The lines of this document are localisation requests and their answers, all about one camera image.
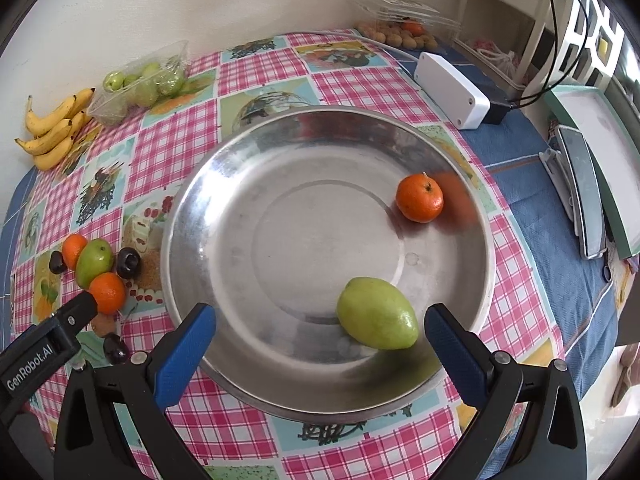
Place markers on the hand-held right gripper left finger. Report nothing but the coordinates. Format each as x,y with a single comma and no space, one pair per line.
185,355

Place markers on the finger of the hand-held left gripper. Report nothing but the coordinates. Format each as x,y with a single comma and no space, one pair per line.
75,315

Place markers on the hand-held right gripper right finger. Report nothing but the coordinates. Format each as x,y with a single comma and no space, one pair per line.
452,355

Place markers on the brown kiwi fruit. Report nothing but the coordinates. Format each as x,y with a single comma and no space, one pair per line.
104,324

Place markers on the orange mandarin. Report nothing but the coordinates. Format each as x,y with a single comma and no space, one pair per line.
420,199
107,292
73,250

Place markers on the dark purple plum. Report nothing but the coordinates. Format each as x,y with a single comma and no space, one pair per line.
128,262
115,350
56,262

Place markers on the green mango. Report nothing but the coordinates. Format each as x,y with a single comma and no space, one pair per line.
94,262
375,312

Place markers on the round steel plate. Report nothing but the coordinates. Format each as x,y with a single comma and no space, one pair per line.
300,240

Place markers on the bag of green fruits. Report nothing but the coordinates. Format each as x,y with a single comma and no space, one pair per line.
125,105

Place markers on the bag of small brown fruits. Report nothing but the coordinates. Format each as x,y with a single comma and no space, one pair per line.
400,7

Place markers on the yellow banana bunch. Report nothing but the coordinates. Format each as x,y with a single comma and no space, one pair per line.
52,132

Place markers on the pink checked printed tablecloth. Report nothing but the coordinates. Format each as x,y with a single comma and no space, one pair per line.
165,150

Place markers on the grey tablet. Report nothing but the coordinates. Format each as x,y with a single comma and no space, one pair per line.
582,190

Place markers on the pile of green guavas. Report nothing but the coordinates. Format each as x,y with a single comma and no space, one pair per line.
145,85

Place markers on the black power adapter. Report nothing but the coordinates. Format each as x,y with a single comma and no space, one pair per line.
497,107

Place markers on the white plastic box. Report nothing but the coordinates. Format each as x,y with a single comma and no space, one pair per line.
450,87

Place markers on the green rimmed tray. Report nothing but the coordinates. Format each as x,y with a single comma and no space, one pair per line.
607,135

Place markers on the clear plastic bag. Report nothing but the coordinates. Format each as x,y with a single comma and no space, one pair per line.
495,57

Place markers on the pile of brown longans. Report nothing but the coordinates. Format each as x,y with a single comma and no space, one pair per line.
390,36

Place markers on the small mandarin among longans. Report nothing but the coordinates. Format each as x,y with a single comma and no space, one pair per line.
413,28

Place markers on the white lattice panel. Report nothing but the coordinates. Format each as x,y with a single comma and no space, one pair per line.
590,15

